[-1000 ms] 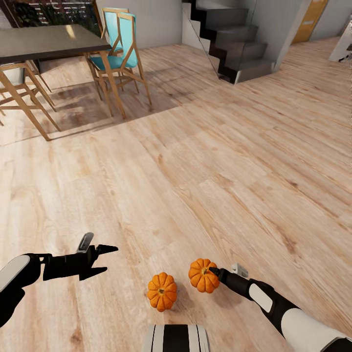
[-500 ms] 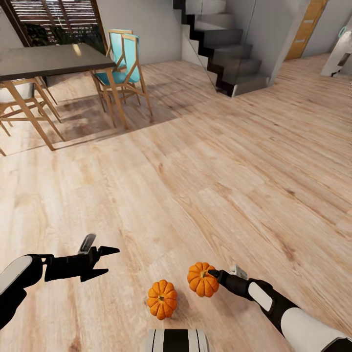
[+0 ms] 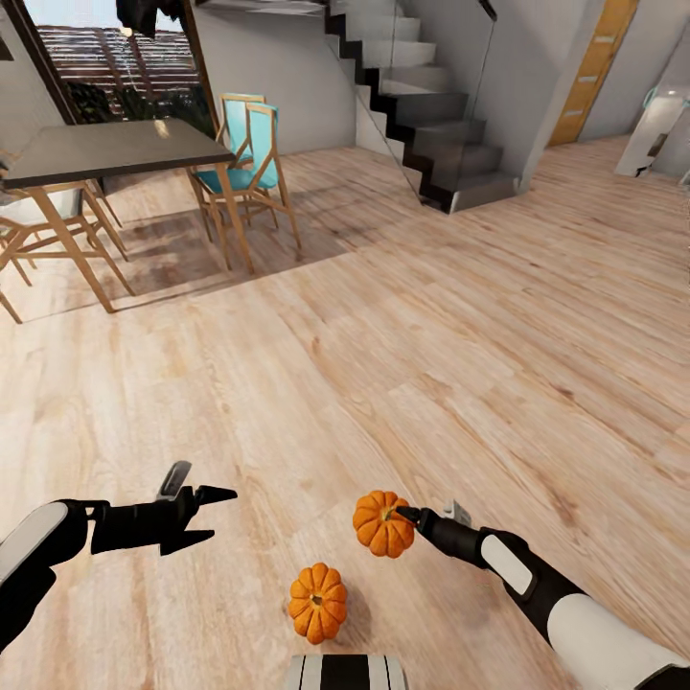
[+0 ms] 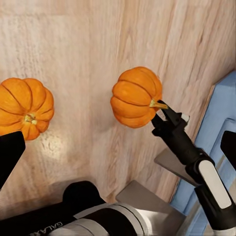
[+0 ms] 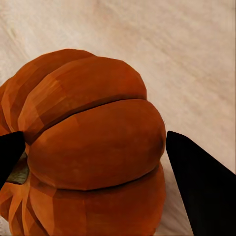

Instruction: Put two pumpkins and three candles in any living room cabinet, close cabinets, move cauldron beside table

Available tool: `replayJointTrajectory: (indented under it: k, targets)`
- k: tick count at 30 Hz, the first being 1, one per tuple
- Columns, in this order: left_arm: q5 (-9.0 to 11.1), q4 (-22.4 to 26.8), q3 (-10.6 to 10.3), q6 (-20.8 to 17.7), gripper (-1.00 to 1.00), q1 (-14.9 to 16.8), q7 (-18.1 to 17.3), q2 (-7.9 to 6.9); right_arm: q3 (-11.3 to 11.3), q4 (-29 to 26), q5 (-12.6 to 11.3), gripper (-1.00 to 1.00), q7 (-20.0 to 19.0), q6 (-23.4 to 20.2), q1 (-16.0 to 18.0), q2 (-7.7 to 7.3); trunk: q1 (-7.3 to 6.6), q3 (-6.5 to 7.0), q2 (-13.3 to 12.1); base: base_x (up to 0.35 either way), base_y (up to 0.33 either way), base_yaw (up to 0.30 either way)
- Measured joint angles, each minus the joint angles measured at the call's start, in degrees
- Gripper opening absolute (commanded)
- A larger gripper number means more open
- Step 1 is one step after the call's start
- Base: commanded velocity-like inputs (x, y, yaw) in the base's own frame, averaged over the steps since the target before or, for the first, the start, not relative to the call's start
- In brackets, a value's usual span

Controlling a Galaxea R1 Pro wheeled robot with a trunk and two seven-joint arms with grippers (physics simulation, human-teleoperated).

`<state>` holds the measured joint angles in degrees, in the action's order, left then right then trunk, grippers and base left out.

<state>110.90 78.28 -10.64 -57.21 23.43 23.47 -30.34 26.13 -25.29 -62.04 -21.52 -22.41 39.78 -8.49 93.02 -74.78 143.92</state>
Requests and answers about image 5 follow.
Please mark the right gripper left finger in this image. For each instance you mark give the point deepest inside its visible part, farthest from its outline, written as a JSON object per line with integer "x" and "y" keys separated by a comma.
{"x": 12, "y": 146}

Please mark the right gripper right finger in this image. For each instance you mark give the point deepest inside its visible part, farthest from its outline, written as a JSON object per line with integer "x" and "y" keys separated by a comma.
{"x": 207, "y": 188}

